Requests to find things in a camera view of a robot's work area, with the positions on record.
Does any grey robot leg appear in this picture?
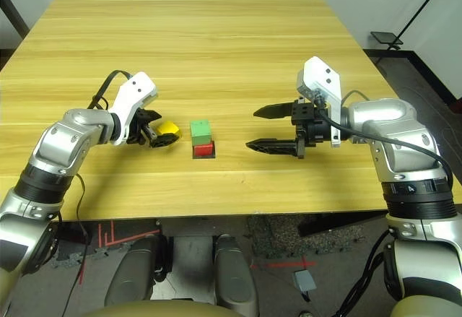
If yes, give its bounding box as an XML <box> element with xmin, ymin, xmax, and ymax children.
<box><xmin>214</xmin><ymin>233</ymin><xmax>259</xmax><ymax>317</ymax></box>
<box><xmin>104</xmin><ymin>235</ymin><xmax>169</xmax><ymax>308</ymax></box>

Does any grey metal stand plate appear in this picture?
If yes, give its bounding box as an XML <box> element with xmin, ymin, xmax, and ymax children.
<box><xmin>151</xmin><ymin>235</ymin><xmax>218</xmax><ymax>302</ymax></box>

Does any red wooden block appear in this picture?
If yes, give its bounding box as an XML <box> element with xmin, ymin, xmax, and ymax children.
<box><xmin>193</xmin><ymin>142</ymin><xmax>214</xmax><ymax>157</ymax></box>

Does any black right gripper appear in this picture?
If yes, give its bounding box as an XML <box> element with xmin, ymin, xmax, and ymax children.
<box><xmin>245</xmin><ymin>98</ymin><xmax>333</xmax><ymax>160</ymax></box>

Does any wooden side table black frame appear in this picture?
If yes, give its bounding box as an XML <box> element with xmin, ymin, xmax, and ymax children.
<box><xmin>0</xmin><ymin>0</ymin><xmax>30</xmax><ymax>39</ymax></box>

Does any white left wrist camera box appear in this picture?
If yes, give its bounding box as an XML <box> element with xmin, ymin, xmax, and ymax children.
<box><xmin>108</xmin><ymin>71</ymin><xmax>159</xmax><ymax>147</ymax></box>

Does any black tripod stand with tray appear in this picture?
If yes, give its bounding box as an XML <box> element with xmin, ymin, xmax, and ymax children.
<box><xmin>370</xmin><ymin>0</ymin><xmax>457</xmax><ymax>53</ymax></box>

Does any green wooden block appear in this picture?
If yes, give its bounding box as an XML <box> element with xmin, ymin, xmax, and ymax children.
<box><xmin>190</xmin><ymin>119</ymin><xmax>212</xmax><ymax>147</ymax></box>

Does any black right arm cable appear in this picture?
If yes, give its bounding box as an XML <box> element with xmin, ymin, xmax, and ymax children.
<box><xmin>313</xmin><ymin>90</ymin><xmax>454</xmax><ymax>188</ymax></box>

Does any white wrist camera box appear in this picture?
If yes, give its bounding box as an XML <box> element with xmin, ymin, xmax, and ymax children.
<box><xmin>296</xmin><ymin>56</ymin><xmax>343</xmax><ymax>149</ymax></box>
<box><xmin>108</xmin><ymin>71</ymin><xmax>159</xmax><ymax>147</ymax></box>

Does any grey floor pedal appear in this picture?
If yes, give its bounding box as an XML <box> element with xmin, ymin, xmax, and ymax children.
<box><xmin>292</xmin><ymin>269</ymin><xmax>318</xmax><ymax>292</ymax></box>

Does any olive robot torso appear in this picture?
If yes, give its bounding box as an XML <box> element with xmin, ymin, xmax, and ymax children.
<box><xmin>82</xmin><ymin>300</ymin><xmax>232</xmax><ymax>317</ymax></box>

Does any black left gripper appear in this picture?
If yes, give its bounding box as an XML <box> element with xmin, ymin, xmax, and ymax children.
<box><xmin>126</xmin><ymin>108</ymin><xmax>180</xmax><ymax>149</ymax></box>

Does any black cable bundle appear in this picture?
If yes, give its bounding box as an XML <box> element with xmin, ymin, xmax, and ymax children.
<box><xmin>334</xmin><ymin>228</ymin><xmax>396</xmax><ymax>317</ymax></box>

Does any black square pad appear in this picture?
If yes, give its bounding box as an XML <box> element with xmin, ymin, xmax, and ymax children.
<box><xmin>191</xmin><ymin>139</ymin><xmax>217</xmax><ymax>160</ymax></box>

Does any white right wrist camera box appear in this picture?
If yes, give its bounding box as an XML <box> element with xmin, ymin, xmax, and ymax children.
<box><xmin>296</xmin><ymin>56</ymin><xmax>343</xmax><ymax>149</ymax></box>

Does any red angled floor tape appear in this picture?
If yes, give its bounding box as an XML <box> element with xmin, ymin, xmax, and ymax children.
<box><xmin>96</xmin><ymin>220</ymin><xmax>160</xmax><ymax>248</ymax></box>

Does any black foam floor mat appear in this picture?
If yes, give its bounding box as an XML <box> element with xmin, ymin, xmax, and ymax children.
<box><xmin>248</xmin><ymin>214</ymin><xmax>366</xmax><ymax>259</ymax></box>

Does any yellow wooden block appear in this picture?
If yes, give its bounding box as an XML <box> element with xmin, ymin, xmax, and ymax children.
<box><xmin>155</xmin><ymin>121</ymin><xmax>182</xmax><ymax>144</ymax></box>

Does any grey robot right leg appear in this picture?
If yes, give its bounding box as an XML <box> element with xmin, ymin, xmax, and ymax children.
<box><xmin>214</xmin><ymin>233</ymin><xmax>259</xmax><ymax>317</ymax></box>

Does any grey robot left leg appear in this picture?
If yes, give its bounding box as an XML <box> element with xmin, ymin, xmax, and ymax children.
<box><xmin>104</xmin><ymin>235</ymin><xmax>169</xmax><ymax>308</ymax></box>

